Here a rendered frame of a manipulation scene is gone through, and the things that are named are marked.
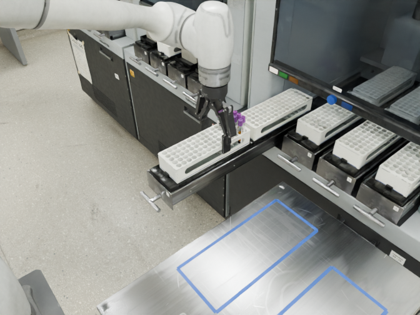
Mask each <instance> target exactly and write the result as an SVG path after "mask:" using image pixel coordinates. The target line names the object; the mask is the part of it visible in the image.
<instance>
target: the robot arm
mask: <svg viewBox="0 0 420 315"><path fill-rule="evenodd" d="M0 27H2V28H21V29H36V30H41V29H87V30H98V31H118V30H123V29H131V28H140V29H144V30H147V31H148V33H149V35H150V37H151V38H152V39H153V40H155V41H158V42H160V43H163V44H166V45H168V46H171V47H174V48H180V49H185V50H187V51H189V52H190V53H191V54H192V55H193V56H194V57H195V58H197V60H198V71H199V82H200V83H201V88H202V89H200V90H198V91H197V103H196V110H195V115H198V117H199V120H200V132H201V131H203V130H205V129H207V128H209V118H208V112H209V111H210V109H212V110H213V111H214V112H215V115H216V116H217V117H218V119H219V122H220V125H221V128H222V131H223V133H224V134H223V135H222V153H223V154H225V153H227V152H229V151H230V150H231V138H232V137H234V136H236V135H237V133H236V126H235V122H234V115H233V105H230V106H229V105H228V104H226V100H225V97H226V95H227V93H228V82H229V81H230V79H231V58H232V55H233V51H234V24H233V17H232V14H231V10H230V8H229V6H228V5H226V4H224V3H223V2H219V1H206V2H203V3H202V4H200V6H199V7H198V9H197V11H196V12H195V11H193V10H192V9H189V8H187V7H184V6H182V5H180V4H177V3H174V2H157V3H156V4H155V5H154V6H153V7H147V6H140V5H137V4H131V3H128V2H122V1H117V0H0ZM221 110H222V111H221ZM218 111H221V112H218ZM0 315H41V313H40V312H39V309H38V307H37V306H36V303H35V302H34V299H33V290H32V289H31V287H30V286H28V285H23V286H21V285H20V283H19V281H18V280H17V278H16V276H15V275H14V274H13V272H12V271H11V270H10V268H9V266H8V265H7V264H6V263H5V262H4V260H3V259H2V257H1V256H0Z"/></svg>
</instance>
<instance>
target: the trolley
mask: <svg viewBox="0 0 420 315"><path fill-rule="evenodd" d="M96 307H97V310H98V312H99V313H100V315H415V314H416V312H417V311H418V309H419V308H420V278H419V277H418V276H416V275H415V274H414V273H412V272H411V271H409V270H408V269H406V268H405V267H404V266H402V265H401V264H399V263H398V262H397V261H395V260H394V259H393V258H391V257H389V256H388V255H387V254H385V253H384V252H382V251H381V250H380V249H378V248H377V247H376V246H374V245H372V244H371V243H370V242H368V241H367V240H365V239H364V238H363V237H361V236H360V235H358V234H357V233H355V232H354V231H353V230H351V229H350V228H348V227H347V226H345V225H344V224H343V223H341V222H340V221H338V220H337V219H336V218H334V217H333V216H331V215H330V214H328V213H327V212H326V211H324V210H323V209H321V208H320V207H319V206H317V205H316V204H314V203H313V202H312V201H310V200H309V199H307V198H306V197H304V196H303V195H302V194H300V193H299V192H297V191H296V190H295V189H293V188H292V187H291V186H289V185H287V184H286V183H285V182H281V183H279V184H278V185H277V186H275V187H273V188H272V189H270V190H269V191H268V192H266V193H264V194H263V195H262V196H260V197H258V198H257V199H255V200H254V201H253V202H251V203H249V204H248V205H247V206H245V207H243V208H242V209H240V210H239V211H238V212H236V213H234V214H233V215H232V216H230V217H228V218H227V219H225V220H224V221H223V222H221V223H219V224H218V225H217V226H215V227H213V228H212V229H210V230H209V231H208V232H206V233H204V234H203V235H202V236H200V237H198V238H197V239H195V240H194V241H193V242H191V243H189V244H188V245H187V246H185V247H183V248H182V249H180V250H179V251H178V252H176V253H174V254H173V255H172V256H170V257H168V258H167V259H165V260H164V261H163V262H161V263H159V264H158V265H157V266H155V267H153V268H152V269H150V270H149V271H148V272H146V273H144V274H143V275H142V276H140V277H138V278H137V279H135V280H134V281H133V282H131V283H129V284H128V285H127V286H125V287H123V288H122V289H120V290H119V291H118V292H116V293H114V294H113V295H112V296H110V297H108V298H107V299H105V300H104V301H103V302H101V303H99V304H98V305H97V306H96Z"/></svg>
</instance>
